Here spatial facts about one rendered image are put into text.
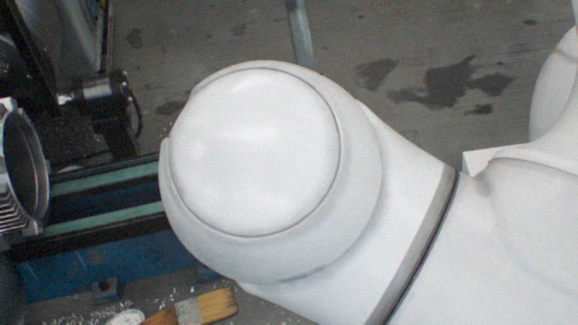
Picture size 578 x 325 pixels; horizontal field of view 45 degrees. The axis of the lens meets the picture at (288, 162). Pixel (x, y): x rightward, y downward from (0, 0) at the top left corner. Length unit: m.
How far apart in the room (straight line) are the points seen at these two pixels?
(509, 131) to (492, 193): 0.92
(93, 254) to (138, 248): 0.07
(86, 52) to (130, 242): 0.51
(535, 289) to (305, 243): 0.10
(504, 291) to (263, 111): 0.13
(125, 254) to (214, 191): 0.81
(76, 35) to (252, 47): 0.37
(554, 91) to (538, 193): 0.54
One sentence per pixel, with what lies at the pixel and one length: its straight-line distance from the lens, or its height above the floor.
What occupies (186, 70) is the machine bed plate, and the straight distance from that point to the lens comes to 1.50.
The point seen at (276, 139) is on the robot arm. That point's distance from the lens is 0.27.
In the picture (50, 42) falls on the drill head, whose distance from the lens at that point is 1.23.
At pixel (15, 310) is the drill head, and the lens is 0.85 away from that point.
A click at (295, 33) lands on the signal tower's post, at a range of 1.26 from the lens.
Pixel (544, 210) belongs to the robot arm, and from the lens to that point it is 0.33.
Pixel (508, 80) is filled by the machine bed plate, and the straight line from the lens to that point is 1.36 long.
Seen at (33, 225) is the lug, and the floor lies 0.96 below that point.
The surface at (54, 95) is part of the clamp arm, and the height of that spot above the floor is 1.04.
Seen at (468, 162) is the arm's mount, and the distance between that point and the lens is 1.10.
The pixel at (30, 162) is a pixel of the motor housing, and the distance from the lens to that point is 1.12.
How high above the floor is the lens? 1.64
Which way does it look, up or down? 43 degrees down
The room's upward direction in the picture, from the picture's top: 11 degrees counter-clockwise
